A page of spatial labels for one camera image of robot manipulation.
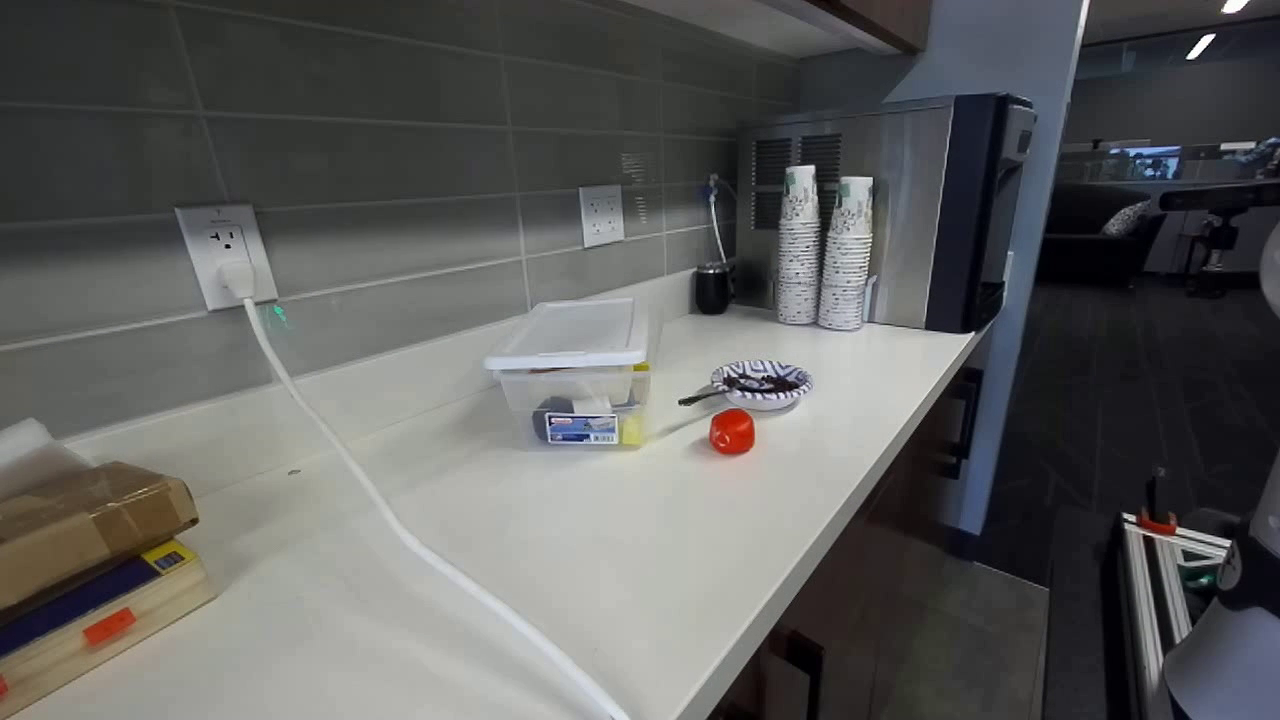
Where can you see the stack of patterned paper cups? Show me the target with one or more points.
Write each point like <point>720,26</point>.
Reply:
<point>847,252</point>
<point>796,245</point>

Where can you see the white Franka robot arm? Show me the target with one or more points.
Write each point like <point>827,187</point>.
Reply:
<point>1235,662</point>

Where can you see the white double wall outlet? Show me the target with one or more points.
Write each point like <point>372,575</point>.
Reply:
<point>602,214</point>

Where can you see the brown cardboard box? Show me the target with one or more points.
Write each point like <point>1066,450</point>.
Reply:
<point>80,525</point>

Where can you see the dark tall appliance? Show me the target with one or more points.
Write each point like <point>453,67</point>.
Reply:
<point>982,214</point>

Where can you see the yellow sponge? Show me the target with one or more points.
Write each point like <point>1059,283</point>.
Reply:
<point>639,406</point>

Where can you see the office chair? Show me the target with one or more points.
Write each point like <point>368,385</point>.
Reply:
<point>1207,223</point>

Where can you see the clear plastic lidded container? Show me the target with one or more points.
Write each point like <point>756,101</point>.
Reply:
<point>574,354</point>

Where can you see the black mug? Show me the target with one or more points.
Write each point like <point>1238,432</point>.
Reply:
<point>713,291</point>

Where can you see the blue and white box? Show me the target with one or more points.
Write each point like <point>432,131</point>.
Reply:
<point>582,425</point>

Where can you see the aluminium robot stand frame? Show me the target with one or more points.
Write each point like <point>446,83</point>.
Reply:
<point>1152,584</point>

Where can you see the white outlet with plug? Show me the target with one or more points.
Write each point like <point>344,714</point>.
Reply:
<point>225,250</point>

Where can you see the computer monitor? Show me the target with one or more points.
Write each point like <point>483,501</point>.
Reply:
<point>1152,160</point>

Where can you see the ceiling light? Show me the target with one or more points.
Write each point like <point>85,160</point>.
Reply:
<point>1201,47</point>
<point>1238,4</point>

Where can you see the dark wooden base cabinet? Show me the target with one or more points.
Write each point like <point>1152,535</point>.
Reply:
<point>852,575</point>

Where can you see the dark spoon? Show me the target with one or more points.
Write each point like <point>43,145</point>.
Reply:
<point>703,395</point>

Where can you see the yellow and blue box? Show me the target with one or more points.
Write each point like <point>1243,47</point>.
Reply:
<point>102,620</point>

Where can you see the patterned paper bowl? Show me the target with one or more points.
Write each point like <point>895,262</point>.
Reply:
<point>765,385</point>

